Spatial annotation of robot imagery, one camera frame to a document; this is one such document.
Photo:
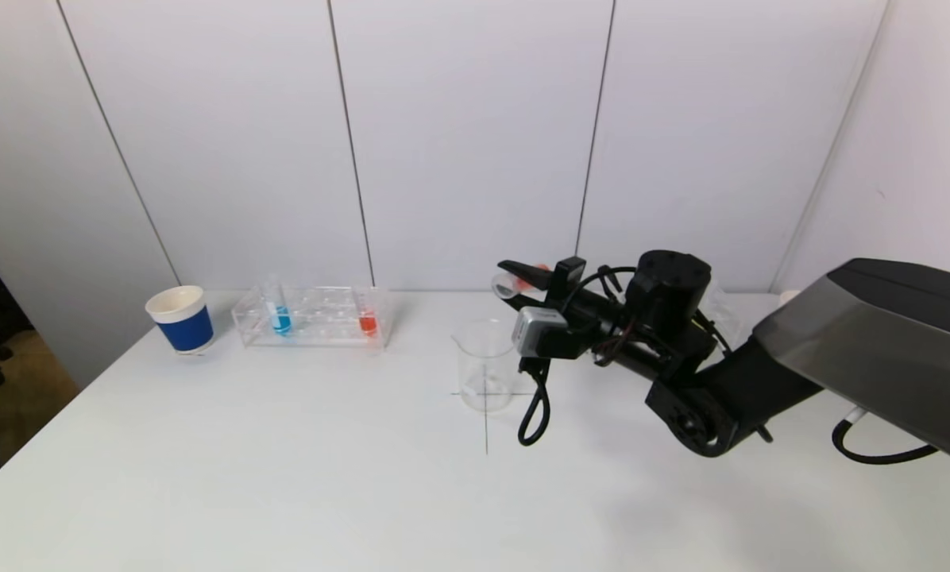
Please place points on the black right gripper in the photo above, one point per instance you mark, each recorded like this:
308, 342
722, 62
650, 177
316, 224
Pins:
564, 284

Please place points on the clear glass beaker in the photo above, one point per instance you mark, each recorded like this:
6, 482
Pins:
483, 373

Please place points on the test tube with blue pigment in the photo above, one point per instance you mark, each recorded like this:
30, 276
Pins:
282, 322

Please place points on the test tube with orange pigment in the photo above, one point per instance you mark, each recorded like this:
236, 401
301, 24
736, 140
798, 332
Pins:
368, 324

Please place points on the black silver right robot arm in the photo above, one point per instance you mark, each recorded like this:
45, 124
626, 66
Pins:
880, 342

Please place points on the clear acrylic test tube rack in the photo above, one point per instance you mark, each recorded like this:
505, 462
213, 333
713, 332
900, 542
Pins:
727, 318
320, 319

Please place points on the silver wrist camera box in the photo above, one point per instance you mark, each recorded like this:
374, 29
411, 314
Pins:
540, 332

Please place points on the test tube with red pigment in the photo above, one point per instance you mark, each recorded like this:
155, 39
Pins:
511, 286

